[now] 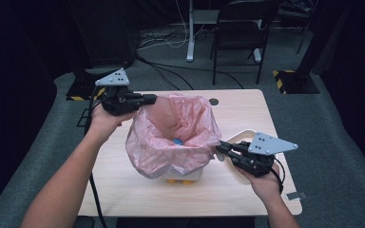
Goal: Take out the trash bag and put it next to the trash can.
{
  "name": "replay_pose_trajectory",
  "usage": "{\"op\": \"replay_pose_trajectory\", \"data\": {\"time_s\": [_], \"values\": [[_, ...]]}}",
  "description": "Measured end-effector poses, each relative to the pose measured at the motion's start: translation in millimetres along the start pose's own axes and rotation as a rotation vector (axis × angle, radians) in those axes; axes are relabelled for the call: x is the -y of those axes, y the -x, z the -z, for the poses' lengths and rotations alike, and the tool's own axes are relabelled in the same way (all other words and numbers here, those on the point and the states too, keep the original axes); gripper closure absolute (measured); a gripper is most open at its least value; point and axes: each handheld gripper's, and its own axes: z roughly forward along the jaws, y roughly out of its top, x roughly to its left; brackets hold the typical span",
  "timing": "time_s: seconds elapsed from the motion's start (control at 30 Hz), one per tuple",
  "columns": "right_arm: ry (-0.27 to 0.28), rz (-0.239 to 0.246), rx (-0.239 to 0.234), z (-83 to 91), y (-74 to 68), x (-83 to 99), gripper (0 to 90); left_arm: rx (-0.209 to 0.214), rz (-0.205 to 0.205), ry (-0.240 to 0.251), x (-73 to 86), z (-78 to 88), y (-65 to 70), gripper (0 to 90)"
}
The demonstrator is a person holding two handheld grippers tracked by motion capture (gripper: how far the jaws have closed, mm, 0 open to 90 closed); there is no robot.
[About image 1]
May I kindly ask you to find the bundle of floor cables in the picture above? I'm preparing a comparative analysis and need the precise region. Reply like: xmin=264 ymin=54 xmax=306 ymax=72
xmin=137 ymin=23 xmax=211 ymax=51

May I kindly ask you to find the person's left hand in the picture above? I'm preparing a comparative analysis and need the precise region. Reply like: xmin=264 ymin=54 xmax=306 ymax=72
xmin=89 ymin=104 xmax=137 ymax=141

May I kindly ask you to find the left hand-held gripper cable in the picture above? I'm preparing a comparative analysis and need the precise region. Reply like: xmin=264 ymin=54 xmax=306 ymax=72
xmin=84 ymin=85 xmax=108 ymax=228

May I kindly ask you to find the black floor cable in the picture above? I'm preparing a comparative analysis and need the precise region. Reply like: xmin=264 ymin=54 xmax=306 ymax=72
xmin=135 ymin=52 xmax=245 ymax=91

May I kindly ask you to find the person's right hand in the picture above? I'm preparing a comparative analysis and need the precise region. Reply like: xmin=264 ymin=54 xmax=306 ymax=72
xmin=234 ymin=165 xmax=283 ymax=203

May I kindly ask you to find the white desk frame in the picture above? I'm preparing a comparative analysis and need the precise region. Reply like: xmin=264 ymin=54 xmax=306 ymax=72
xmin=185 ymin=0 xmax=264 ymax=63

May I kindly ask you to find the person's dark clothing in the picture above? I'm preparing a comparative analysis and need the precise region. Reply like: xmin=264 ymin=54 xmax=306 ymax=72
xmin=116 ymin=217 xmax=257 ymax=228

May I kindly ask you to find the black folding chair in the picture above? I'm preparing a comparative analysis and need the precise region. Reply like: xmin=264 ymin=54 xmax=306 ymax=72
xmin=209 ymin=0 xmax=280 ymax=86

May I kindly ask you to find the black striped stand base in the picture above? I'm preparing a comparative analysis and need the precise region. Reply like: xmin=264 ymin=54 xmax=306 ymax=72
xmin=272 ymin=69 xmax=320 ymax=95
xmin=65 ymin=67 xmax=112 ymax=102

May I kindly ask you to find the pink plastic trash bag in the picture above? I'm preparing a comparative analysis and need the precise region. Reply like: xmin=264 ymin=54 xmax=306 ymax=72
xmin=125 ymin=92 xmax=223 ymax=181

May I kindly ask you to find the hand-held gripper cable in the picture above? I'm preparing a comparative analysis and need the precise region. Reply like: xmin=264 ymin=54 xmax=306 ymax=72
xmin=270 ymin=157 xmax=287 ymax=195
xmin=84 ymin=85 xmax=108 ymax=228

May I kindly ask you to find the right hand-held gripper cable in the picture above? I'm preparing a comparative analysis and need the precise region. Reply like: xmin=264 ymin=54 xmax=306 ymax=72
xmin=270 ymin=157 xmax=287 ymax=195

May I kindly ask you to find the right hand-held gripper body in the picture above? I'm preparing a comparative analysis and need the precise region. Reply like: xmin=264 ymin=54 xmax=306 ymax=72
xmin=231 ymin=132 xmax=298 ymax=178

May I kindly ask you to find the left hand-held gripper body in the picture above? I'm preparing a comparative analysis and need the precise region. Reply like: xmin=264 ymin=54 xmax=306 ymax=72
xmin=94 ymin=67 xmax=141 ymax=116

